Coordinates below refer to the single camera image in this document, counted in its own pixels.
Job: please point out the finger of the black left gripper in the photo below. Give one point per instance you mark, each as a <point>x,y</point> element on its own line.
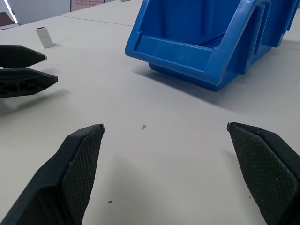
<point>35,79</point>
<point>18,56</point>

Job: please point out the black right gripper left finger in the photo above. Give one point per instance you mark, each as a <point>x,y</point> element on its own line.
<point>51,182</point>

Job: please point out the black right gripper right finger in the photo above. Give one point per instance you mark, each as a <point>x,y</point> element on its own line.
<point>264,168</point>

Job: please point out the small white block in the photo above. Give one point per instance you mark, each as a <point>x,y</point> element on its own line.
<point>45,38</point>

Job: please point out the grey partition panel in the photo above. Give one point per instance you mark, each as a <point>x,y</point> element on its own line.
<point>37,9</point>

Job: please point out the brown pegboard panel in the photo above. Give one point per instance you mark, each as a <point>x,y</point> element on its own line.
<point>86,4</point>

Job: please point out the small grey scrap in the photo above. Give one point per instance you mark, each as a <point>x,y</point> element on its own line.
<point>143,127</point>

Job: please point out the blue plastic storage bin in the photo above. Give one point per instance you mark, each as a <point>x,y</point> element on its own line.
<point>178,54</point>

